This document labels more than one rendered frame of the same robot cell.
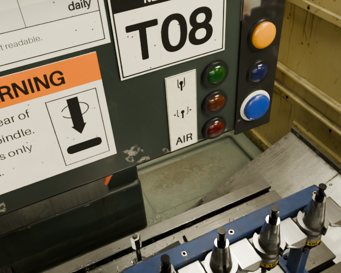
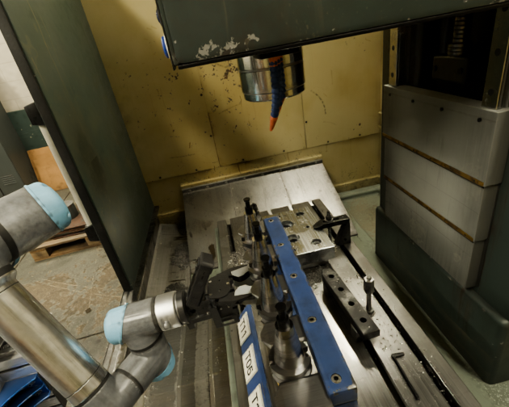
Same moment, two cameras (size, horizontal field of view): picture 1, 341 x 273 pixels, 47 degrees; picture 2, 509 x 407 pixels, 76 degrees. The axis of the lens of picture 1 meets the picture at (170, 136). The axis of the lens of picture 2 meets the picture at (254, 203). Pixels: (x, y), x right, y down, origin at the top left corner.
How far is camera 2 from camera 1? 0.85 m
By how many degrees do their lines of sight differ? 85
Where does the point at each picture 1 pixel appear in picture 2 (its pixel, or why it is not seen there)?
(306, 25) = not seen: outside the picture
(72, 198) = (439, 253)
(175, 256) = (279, 239)
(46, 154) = not seen: hidden behind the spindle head
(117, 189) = (481, 300)
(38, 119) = not seen: hidden behind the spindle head
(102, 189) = (460, 276)
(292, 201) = (323, 341)
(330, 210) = (304, 393)
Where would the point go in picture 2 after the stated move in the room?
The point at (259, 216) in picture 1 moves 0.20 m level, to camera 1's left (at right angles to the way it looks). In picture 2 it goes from (306, 301) to (314, 235)
